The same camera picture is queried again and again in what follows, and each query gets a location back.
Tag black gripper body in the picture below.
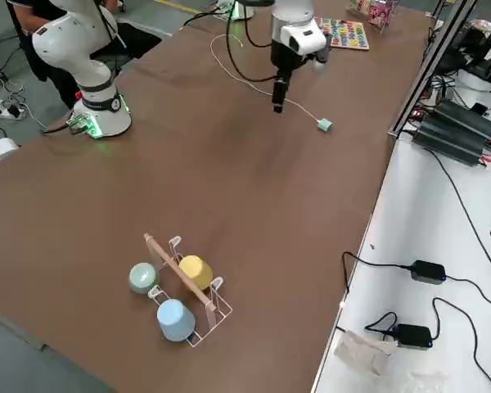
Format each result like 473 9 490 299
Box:
269 38 313 84

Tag white charger cable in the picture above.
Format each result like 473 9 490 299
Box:
209 34 321 124

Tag colourful alphabet puzzle board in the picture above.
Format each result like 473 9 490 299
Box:
318 16 372 52

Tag pink snack box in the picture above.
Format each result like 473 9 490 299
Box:
367 0 394 28

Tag clear acrylic shelf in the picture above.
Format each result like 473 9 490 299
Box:
347 0 400 33

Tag black floor mat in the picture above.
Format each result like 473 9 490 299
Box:
93 22 164 66

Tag black power supply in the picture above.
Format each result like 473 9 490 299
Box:
433 99 491 159
412 115 490 167

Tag yellow cup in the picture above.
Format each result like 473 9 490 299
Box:
178 255 214 291

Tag pale green cup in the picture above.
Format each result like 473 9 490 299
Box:
128 262 161 295

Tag black power adapter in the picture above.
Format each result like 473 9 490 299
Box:
394 323 434 350
411 260 447 284

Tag light blue cup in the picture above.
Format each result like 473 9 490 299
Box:
156 298 197 343

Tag person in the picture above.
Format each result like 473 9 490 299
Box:
6 0 126 110

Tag crumpled clear plastic bag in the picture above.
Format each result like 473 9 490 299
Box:
335 329 398 377

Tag white power strip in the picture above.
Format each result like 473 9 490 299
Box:
0 102 28 120

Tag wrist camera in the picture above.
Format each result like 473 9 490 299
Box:
310 34 333 75

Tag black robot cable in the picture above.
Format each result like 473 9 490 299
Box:
224 0 282 83

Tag aluminium post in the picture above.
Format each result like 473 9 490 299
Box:
387 0 474 138

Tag white wire cup rack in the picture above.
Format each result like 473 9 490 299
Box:
142 232 234 349

